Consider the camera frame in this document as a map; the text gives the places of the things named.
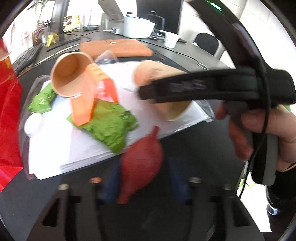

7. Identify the black monitor left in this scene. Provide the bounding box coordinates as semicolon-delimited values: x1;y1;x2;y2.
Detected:
46;0;81;52

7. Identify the green wrapper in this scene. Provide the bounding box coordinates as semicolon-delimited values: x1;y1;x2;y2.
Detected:
77;99;138;155
28;83;57;114

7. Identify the white printer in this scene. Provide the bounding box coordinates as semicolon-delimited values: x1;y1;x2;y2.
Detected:
98;0;155;39

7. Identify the brown leather notebook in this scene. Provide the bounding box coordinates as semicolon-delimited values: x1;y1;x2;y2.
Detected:
80;39;153;59

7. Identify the black office chair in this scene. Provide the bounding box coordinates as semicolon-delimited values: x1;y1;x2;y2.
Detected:
194;33;219;56

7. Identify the yellow snack bag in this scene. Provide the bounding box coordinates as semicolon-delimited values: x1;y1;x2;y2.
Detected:
63;15;81;33

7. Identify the black monitor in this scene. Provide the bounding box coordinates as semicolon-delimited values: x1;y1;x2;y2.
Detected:
137;0;183;34
46;0;81;52

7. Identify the person's right hand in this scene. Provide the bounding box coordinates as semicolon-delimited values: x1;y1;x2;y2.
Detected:
229;105;295;172

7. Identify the yellow phone stand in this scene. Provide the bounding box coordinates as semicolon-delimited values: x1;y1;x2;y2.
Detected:
46;33;59;47

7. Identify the brown paper cup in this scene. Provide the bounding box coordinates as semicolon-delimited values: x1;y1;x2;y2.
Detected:
50;52;93;97
133;59;193;122

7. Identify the purple leaf plant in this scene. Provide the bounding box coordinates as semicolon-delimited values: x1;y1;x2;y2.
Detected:
32;21;50;46

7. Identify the black desk mat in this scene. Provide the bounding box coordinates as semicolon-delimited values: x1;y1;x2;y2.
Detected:
0;55;246;241

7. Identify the red paper gift bag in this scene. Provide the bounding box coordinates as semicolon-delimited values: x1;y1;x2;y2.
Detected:
0;39;23;191

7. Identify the white round lid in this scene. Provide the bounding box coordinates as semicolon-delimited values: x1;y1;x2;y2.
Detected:
24;113;43;138

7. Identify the black wifi router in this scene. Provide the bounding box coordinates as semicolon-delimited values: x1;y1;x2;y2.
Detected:
82;11;99;32

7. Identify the white paper stack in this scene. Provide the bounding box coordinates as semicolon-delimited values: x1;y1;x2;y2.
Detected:
24;61;214;180

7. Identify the white paper cup green print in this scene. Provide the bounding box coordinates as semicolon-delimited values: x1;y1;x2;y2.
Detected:
164;31;179;49

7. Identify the black monitor right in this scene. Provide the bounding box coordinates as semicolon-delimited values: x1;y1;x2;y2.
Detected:
137;0;183;34

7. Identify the black keyboard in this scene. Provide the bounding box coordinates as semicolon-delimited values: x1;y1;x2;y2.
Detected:
13;43;43;75

